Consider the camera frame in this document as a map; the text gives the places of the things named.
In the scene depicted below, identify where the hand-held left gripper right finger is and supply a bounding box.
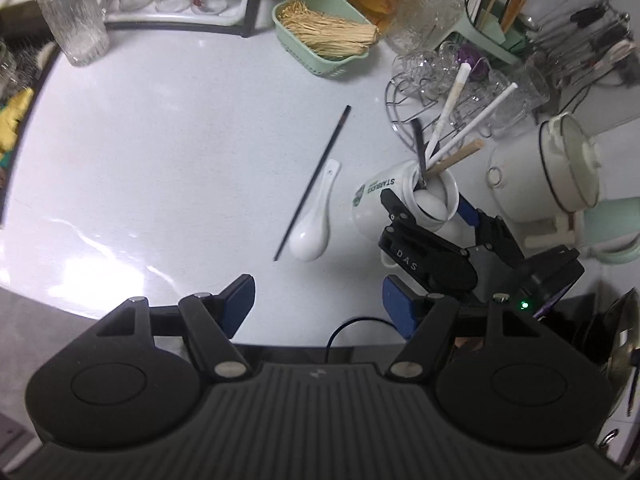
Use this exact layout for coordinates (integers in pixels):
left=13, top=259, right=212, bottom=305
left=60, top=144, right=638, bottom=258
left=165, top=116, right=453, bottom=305
left=382, top=276, right=543, bottom=380

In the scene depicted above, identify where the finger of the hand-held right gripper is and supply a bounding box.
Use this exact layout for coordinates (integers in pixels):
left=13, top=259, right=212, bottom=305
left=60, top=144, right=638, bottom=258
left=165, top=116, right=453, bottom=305
left=459, top=196, right=526, bottom=264
left=380, top=189, right=419, bottom=234

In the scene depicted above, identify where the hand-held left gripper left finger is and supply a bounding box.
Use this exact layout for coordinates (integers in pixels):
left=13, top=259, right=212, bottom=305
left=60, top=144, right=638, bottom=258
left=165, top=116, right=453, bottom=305
left=95, top=274, right=257, bottom=380

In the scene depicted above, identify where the white ceramic mug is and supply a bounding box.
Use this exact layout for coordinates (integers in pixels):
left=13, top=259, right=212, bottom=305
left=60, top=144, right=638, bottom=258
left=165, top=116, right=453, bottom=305
left=350, top=159, right=460, bottom=267

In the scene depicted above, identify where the white ceramic spoon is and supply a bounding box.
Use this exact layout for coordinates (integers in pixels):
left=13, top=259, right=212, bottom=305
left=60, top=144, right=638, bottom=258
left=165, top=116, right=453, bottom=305
left=289, top=160, right=342, bottom=262
left=416, top=184, right=449, bottom=222

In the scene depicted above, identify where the wooden chopstick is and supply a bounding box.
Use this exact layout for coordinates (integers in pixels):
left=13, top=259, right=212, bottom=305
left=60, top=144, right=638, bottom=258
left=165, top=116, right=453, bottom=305
left=426, top=140, right=486, bottom=177

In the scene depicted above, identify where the plain black chopstick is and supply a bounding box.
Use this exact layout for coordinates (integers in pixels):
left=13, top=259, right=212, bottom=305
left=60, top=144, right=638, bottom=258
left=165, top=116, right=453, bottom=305
left=410, top=118, right=431, bottom=187

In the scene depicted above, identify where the black chopstick with brown band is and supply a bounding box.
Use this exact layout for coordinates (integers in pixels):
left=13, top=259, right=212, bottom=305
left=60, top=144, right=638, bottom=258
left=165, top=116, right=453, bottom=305
left=273, top=105, right=353, bottom=262

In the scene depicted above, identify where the row of hanging kitchen utensils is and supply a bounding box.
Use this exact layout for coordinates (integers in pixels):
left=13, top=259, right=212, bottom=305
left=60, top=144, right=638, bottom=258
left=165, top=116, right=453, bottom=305
left=530, top=0, right=640, bottom=87

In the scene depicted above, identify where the white electric pot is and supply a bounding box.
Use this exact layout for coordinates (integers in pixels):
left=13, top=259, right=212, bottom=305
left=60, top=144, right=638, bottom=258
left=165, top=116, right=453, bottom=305
left=487, top=112, right=602, bottom=224

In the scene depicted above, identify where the clear glass mug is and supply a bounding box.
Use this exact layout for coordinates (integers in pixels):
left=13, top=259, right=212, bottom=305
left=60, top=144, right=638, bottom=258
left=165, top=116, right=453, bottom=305
left=505, top=60, right=552, bottom=127

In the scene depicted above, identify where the cluster of clear glass cups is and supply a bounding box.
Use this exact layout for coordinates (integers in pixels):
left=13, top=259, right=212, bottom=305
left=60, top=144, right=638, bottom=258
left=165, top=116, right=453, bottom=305
left=390, top=42, right=506, bottom=126

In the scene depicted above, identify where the pale green kettle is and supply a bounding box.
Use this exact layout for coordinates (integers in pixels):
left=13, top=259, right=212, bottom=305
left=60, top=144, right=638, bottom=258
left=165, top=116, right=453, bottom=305
left=575, top=197, right=640, bottom=266

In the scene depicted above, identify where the purple glass lid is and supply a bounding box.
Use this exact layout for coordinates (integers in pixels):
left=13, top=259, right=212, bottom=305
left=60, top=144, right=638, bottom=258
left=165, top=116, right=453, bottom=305
left=457, top=44, right=489, bottom=77

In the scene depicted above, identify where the green plastic basket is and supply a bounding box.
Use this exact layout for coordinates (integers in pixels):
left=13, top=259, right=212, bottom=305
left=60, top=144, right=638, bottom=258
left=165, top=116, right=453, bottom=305
left=272, top=0, right=379, bottom=79

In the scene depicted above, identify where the bundle of bamboo skewers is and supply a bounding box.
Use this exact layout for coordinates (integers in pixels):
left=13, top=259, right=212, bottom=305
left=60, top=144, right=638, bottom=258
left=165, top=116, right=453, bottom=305
left=278, top=0, right=380, bottom=59

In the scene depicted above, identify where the metal wok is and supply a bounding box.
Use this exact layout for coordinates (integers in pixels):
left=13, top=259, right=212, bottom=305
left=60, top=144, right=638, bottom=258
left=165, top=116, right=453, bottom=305
left=600, top=287, right=640, bottom=407

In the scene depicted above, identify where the textured glass pitcher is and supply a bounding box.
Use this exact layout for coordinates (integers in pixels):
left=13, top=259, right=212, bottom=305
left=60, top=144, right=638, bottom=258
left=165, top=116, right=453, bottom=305
left=387, top=0, right=467, bottom=57

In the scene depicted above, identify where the black sink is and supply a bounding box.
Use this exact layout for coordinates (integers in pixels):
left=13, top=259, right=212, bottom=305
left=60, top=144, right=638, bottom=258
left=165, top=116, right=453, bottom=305
left=0, top=35, right=58, bottom=226

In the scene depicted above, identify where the yellow cloth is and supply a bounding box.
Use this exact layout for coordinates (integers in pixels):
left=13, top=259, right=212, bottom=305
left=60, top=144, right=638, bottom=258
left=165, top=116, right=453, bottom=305
left=0, top=87, right=37, bottom=154

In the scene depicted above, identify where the tall textured glass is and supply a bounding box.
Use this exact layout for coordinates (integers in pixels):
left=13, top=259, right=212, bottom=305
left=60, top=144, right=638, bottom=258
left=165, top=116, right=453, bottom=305
left=37, top=0, right=111, bottom=67

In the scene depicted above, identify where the black cable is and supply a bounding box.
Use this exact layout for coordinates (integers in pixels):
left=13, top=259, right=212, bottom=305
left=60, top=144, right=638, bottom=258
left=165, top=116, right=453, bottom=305
left=326, top=316, right=401, bottom=364

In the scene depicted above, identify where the wire glass rack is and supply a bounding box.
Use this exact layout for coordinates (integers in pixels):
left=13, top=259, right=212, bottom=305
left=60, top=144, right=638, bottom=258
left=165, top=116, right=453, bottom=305
left=385, top=55, right=501, bottom=152

